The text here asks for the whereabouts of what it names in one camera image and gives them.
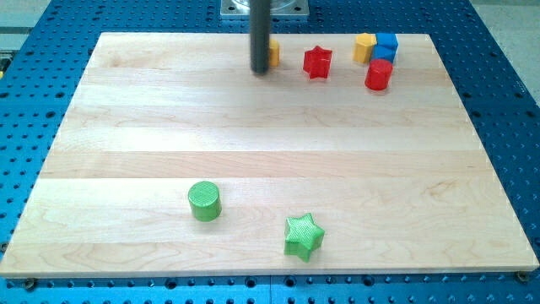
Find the yellow heart block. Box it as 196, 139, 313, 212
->
269, 39, 280, 68

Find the green cylinder block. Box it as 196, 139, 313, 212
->
187, 181, 222, 222

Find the green star block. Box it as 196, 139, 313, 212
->
283, 213, 326, 263

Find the light wooden board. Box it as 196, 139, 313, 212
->
1, 32, 538, 279

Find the red star block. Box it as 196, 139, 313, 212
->
303, 46, 332, 79

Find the red cylinder block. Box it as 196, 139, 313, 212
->
364, 59, 393, 90

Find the yellow hexagon block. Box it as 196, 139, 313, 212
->
353, 33, 377, 63

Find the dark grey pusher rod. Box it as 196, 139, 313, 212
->
249, 0, 271, 75

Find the blue cube block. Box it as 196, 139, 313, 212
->
371, 33, 398, 63

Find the blue perforated table plate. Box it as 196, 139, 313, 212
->
1, 1, 539, 303

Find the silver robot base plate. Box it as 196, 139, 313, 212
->
220, 0, 310, 18

